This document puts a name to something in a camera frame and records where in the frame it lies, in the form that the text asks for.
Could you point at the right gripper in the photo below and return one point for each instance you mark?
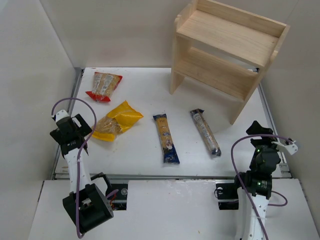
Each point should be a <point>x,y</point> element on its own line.
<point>258,128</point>

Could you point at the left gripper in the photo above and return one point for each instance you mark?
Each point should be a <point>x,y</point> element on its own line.
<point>81,123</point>

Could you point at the yellow fusilli pasta bag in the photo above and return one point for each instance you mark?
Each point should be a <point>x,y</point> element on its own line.
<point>116,122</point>

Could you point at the red pasta bag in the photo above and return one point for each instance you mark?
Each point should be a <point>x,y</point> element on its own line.
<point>103,86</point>

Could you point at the dark spaghetti pack with label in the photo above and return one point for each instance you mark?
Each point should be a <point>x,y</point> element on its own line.
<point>206,132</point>

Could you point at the blue spaghetti pack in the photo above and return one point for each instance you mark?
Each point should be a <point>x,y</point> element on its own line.
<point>170,155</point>

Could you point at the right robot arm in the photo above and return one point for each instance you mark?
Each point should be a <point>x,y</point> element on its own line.
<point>254,187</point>

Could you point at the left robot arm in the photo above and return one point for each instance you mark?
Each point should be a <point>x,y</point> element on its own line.
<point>86,204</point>

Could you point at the wooden two-tier shelf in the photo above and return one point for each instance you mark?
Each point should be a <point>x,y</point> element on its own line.
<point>224,47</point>

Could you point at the right aluminium rail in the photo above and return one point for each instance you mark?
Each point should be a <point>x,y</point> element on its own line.
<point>282,168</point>

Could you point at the aluminium rail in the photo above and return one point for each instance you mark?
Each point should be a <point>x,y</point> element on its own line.
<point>70,104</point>
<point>57,176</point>
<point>282,168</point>

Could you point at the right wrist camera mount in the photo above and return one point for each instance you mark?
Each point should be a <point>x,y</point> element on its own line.
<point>290,146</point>

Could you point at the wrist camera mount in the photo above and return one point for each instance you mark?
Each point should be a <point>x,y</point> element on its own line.
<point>290,146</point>
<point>60,115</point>

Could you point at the front aluminium rail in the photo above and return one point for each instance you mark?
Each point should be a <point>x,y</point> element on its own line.
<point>57,176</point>

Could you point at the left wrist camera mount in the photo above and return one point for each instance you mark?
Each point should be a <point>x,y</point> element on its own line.
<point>60,115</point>

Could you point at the left aluminium rail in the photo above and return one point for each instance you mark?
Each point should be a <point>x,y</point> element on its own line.
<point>70,104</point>

